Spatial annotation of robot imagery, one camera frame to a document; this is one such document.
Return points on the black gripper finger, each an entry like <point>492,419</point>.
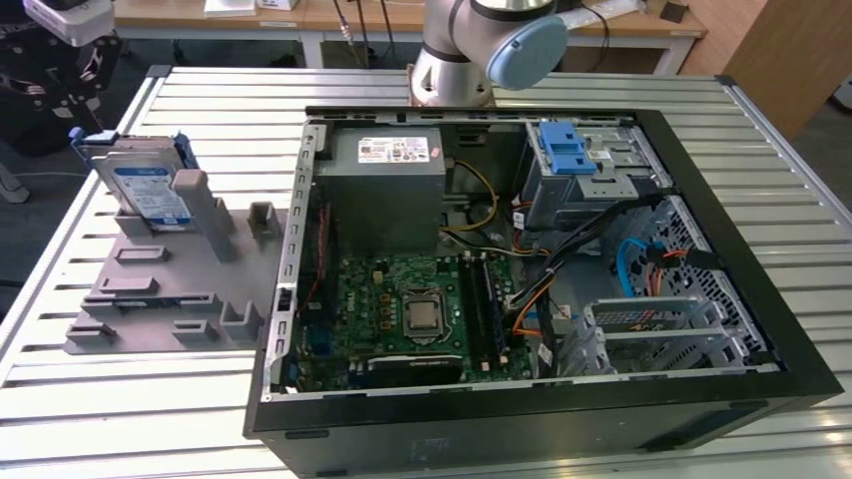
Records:
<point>89,115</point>

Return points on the hard disk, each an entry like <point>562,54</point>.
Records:
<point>142,192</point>

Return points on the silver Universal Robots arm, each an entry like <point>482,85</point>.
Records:
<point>452,75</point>

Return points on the metal disk bay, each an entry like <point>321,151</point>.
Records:
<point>665,334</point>

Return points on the wooden desk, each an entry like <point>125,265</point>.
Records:
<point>200,21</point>

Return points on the white box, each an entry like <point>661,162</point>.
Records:
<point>229,7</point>

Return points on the grey parts rack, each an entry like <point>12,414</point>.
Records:
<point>180,269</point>

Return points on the green RAM stick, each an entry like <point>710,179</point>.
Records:
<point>149,302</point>

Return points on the grey power supply unit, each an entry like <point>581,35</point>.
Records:
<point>378,209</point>

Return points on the green motherboard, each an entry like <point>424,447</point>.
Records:
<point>372,299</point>

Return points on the silver CPU in socket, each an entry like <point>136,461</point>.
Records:
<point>421,317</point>

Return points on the black RAM slot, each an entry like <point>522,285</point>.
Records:
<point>473,309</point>

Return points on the black graphics card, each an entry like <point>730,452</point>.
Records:
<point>412,371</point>

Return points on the blue drive latch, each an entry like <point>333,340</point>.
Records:
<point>562,149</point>

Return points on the metal optical drive cage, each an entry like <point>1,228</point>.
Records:
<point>552,199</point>

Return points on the black open PC case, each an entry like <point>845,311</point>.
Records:
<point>465,434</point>

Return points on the small black square object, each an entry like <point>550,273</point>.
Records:
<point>673,12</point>

